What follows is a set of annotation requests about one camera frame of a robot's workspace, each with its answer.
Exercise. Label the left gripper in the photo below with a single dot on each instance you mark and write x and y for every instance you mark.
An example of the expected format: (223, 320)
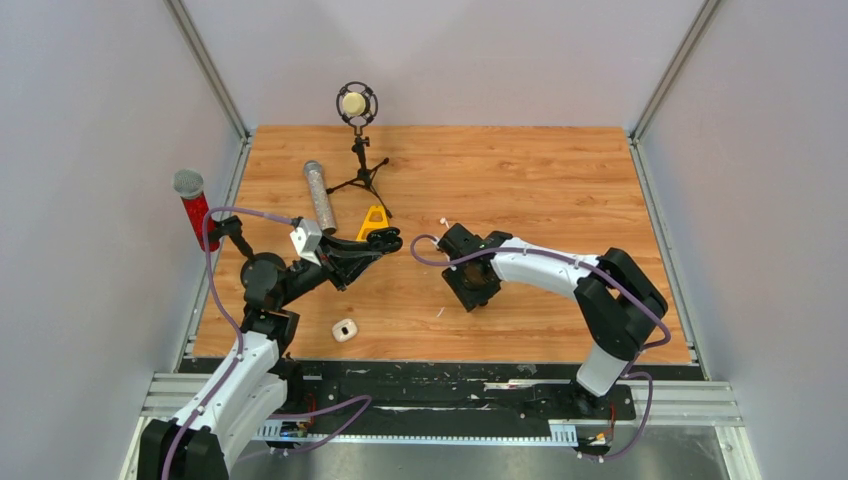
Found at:
(340, 261)

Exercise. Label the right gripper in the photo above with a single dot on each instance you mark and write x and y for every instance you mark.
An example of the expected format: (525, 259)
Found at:
(471, 299)

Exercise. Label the white earbud case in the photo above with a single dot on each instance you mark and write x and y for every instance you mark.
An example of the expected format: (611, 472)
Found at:
(344, 330)

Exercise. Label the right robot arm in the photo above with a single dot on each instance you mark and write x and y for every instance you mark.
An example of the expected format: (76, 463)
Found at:
(620, 305)

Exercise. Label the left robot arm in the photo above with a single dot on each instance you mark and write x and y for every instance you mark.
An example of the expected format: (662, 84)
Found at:
(204, 439)

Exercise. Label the yellow green triangle toy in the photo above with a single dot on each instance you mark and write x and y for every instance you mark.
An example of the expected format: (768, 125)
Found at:
(376, 218)

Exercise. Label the black tripod stand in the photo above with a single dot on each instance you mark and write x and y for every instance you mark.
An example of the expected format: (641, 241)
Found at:
(365, 175)

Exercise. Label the silver glitter microphone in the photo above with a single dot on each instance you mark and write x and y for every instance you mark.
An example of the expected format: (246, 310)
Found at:
(314, 174)

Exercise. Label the cream microphone in shockmount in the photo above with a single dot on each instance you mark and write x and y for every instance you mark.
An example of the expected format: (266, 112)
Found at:
(357, 104)

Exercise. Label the red glitter microphone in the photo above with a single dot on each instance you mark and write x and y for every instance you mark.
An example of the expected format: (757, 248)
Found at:
(189, 185)

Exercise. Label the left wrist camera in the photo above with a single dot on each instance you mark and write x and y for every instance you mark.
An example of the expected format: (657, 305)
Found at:
(306, 237)

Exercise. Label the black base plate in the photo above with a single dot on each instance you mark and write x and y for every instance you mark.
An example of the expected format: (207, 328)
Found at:
(457, 399)

